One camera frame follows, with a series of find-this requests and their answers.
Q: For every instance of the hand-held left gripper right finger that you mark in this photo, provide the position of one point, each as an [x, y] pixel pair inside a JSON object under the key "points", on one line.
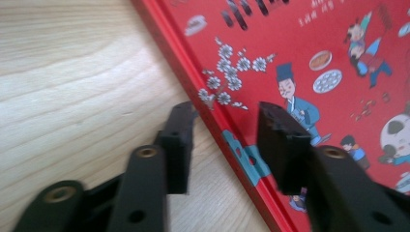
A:
{"points": [[283, 151]]}

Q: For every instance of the red picture book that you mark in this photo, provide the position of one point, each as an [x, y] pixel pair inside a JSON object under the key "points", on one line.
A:
{"points": [[322, 38]]}

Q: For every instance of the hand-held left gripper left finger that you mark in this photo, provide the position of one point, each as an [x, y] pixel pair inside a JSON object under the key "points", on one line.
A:
{"points": [[179, 151]]}

